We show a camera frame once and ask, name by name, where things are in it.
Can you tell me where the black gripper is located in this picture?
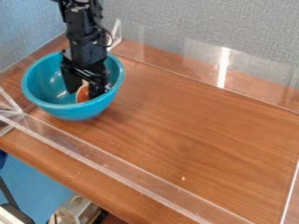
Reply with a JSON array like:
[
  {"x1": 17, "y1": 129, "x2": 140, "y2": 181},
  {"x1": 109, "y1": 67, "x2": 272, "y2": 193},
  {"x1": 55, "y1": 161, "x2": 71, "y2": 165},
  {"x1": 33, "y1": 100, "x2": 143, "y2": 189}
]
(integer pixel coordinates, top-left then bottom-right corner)
[{"x1": 60, "y1": 30, "x2": 109, "y2": 99}]

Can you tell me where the white brown toy mushroom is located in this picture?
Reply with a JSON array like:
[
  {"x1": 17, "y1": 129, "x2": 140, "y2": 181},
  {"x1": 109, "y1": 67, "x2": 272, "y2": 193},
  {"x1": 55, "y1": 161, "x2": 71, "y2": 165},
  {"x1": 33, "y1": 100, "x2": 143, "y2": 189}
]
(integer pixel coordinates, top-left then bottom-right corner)
[{"x1": 76, "y1": 85, "x2": 89, "y2": 103}]

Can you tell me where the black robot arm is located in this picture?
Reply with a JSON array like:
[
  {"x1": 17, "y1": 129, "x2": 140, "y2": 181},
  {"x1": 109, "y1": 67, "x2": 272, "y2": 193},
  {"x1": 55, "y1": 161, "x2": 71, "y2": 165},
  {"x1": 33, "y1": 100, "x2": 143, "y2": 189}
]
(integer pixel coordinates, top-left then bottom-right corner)
[{"x1": 52, "y1": 0, "x2": 112, "y2": 99}]

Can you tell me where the blue bowl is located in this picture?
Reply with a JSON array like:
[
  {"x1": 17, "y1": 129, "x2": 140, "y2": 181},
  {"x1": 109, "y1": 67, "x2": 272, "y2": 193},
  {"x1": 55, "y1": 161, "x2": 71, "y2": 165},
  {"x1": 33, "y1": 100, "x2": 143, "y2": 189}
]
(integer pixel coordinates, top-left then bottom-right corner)
[{"x1": 21, "y1": 52, "x2": 127, "y2": 121}]

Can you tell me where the back clear acrylic barrier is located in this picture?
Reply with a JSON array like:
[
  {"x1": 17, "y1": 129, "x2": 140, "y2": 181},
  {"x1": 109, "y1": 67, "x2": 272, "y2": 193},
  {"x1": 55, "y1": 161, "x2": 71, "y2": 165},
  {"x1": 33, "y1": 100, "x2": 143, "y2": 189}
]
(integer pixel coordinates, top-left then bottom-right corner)
[{"x1": 112, "y1": 20, "x2": 299, "y2": 114}]

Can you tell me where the clear acrylic barrier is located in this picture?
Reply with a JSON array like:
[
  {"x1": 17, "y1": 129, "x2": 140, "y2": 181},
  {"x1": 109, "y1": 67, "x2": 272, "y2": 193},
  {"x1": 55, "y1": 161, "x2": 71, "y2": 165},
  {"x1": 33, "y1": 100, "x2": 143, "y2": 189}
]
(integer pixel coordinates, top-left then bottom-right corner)
[
  {"x1": 112, "y1": 20, "x2": 299, "y2": 114},
  {"x1": 280, "y1": 168, "x2": 299, "y2": 224},
  {"x1": 0, "y1": 87, "x2": 254, "y2": 224}
]

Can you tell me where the black chair part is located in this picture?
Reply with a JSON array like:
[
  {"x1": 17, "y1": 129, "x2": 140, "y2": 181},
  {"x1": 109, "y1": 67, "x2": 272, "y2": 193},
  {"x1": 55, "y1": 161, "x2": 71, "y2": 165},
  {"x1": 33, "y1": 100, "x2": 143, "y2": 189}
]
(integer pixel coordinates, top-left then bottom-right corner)
[{"x1": 0, "y1": 177, "x2": 35, "y2": 224}]

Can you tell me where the front clear acrylic barrier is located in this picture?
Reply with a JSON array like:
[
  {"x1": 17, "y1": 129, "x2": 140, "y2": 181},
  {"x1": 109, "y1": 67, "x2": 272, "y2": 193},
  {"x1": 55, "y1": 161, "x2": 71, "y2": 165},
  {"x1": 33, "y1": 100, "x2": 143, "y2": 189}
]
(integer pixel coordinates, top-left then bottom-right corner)
[{"x1": 0, "y1": 87, "x2": 254, "y2": 224}]

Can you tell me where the right clear acrylic barrier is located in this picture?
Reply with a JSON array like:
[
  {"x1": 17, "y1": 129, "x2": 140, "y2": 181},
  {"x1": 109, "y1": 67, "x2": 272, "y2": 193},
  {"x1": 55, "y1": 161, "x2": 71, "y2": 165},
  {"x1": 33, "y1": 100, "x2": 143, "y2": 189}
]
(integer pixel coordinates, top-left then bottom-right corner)
[{"x1": 280, "y1": 168, "x2": 299, "y2": 224}]

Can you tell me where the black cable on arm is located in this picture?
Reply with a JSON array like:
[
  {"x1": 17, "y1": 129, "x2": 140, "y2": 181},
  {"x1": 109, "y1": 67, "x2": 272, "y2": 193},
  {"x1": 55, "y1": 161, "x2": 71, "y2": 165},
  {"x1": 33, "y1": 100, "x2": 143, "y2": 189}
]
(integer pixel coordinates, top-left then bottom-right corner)
[{"x1": 97, "y1": 24, "x2": 115, "y2": 48}]

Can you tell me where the clear acrylic corner bracket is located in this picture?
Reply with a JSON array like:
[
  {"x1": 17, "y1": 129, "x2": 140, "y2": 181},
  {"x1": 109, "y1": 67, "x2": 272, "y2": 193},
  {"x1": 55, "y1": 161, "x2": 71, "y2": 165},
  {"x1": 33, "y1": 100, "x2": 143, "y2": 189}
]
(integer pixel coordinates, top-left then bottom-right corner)
[{"x1": 107, "y1": 19, "x2": 123, "y2": 51}]

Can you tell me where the grey metal bracket under table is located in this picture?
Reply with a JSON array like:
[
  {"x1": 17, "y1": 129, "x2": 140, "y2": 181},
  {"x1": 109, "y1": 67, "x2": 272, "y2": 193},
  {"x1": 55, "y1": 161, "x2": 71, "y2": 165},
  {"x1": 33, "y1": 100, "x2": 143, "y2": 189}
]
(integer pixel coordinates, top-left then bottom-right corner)
[{"x1": 48, "y1": 195, "x2": 101, "y2": 224}]

